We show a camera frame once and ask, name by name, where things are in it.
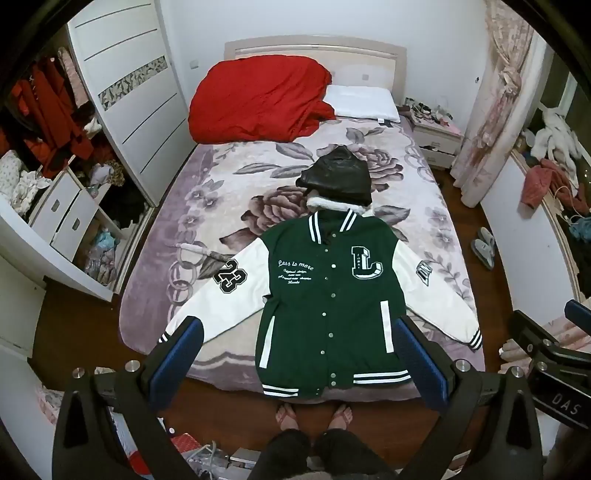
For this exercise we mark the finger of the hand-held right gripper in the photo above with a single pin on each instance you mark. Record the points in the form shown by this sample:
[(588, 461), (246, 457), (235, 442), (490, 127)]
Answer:
[(531, 334), (579, 314)]

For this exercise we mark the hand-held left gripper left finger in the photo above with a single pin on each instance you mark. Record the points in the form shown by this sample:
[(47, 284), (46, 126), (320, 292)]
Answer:
[(178, 353)]

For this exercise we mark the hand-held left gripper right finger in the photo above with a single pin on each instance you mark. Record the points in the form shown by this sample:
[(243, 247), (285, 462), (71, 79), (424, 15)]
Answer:
[(422, 355)]

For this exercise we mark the green white varsity jacket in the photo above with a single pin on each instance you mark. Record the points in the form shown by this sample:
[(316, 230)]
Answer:
[(318, 314)]

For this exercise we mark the hanging red clothes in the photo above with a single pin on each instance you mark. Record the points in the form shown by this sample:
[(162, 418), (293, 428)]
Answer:
[(48, 115)]

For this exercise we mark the pink folded cloth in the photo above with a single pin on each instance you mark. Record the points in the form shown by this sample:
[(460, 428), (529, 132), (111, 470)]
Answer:
[(512, 348)]

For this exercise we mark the grey slipper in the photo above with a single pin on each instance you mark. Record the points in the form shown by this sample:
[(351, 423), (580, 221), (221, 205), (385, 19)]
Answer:
[(485, 237), (481, 256)]

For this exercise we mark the boxes on floor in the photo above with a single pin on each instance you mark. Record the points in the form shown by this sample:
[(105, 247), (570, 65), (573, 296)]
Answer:
[(203, 454)]

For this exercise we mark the person's right leg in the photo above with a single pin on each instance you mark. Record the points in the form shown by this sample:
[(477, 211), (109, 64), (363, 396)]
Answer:
[(344, 443)]

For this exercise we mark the person's leg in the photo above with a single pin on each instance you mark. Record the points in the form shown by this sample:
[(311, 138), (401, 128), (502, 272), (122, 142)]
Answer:
[(284, 443), (344, 443)]

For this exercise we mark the person's left leg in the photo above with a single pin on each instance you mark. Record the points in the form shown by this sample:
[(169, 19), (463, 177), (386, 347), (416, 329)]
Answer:
[(284, 443)]

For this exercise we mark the white drawer unit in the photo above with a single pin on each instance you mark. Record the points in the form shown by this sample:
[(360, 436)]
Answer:
[(69, 217)]

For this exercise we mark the black leather fur-lined jacket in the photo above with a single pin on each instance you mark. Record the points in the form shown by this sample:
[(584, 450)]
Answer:
[(337, 177)]

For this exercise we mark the white nightstand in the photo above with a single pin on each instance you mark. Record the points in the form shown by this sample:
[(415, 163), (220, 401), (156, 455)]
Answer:
[(436, 141)]

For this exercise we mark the pink floral curtain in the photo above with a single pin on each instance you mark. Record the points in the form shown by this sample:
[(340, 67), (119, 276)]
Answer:
[(501, 101)]

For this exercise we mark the clutter on nightstand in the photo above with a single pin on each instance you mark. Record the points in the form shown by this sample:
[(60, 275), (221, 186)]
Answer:
[(427, 110)]

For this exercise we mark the white pillow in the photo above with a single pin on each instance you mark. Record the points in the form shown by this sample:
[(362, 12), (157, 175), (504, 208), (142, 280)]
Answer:
[(362, 104)]

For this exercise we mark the red duvet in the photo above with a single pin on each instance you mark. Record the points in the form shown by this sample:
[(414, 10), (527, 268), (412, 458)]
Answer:
[(258, 99)]

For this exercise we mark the beige bed headboard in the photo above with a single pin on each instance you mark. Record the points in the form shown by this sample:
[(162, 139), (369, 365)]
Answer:
[(369, 57)]

